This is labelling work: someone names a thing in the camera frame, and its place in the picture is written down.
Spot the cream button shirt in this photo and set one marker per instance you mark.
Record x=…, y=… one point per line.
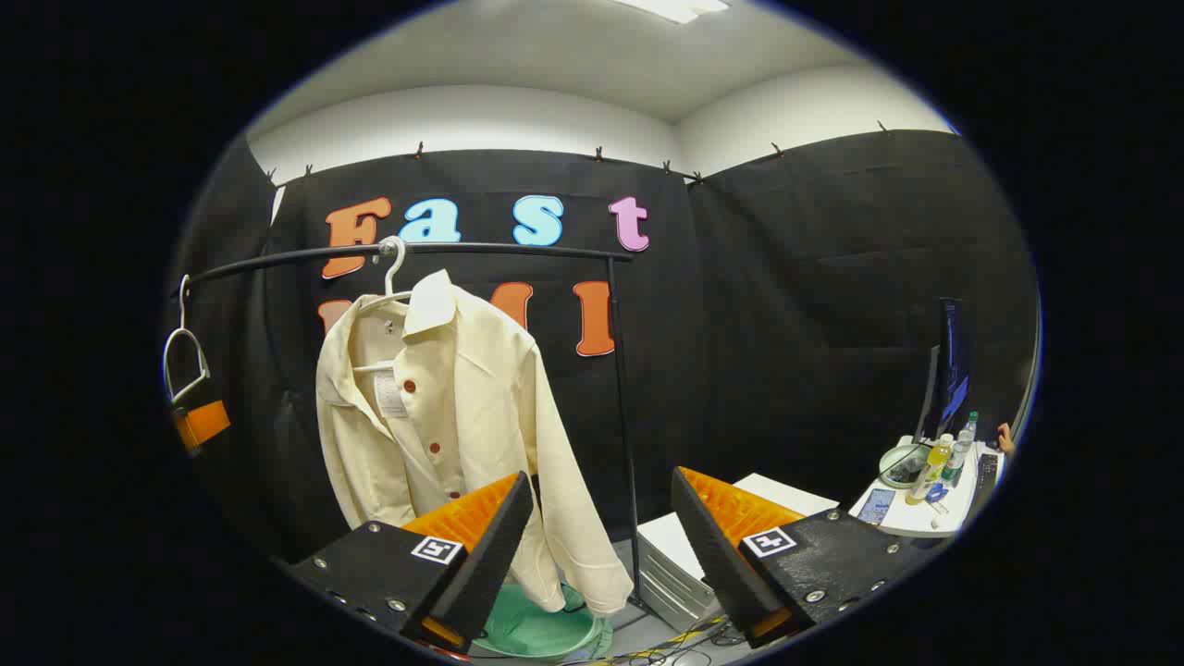
x=481, y=398

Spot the black keyboard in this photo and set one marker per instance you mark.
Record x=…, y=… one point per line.
x=985, y=476

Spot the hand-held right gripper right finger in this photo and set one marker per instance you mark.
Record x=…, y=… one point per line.
x=717, y=555

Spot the ceiling light panel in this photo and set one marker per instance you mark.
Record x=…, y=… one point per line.
x=680, y=9

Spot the round glass bowl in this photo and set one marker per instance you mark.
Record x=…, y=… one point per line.
x=902, y=467

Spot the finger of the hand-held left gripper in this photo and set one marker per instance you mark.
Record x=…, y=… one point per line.
x=205, y=424

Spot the clear water bottle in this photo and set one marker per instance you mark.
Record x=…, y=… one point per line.
x=962, y=449

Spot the black backdrop cloth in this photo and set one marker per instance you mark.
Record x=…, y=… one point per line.
x=786, y=324

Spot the white clothes hanger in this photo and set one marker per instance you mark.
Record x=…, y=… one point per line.
x=184, y=305
x=396, y=273

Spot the smartphone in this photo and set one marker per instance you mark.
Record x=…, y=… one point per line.
x=876, y=506

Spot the computer monitor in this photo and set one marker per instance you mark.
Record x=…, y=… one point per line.
x=953, y=370

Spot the yellow drink bottle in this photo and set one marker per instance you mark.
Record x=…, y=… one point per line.
x=930, y=472

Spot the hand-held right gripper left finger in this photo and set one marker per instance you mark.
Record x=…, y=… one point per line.
x=490, y=564

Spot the black clothes rack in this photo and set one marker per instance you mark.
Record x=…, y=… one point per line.
x=518, y=248

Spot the white side table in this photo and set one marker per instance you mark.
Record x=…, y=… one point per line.
x=911, y=518

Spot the green laundry hamper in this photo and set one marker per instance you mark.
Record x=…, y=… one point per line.
x=536, y=629

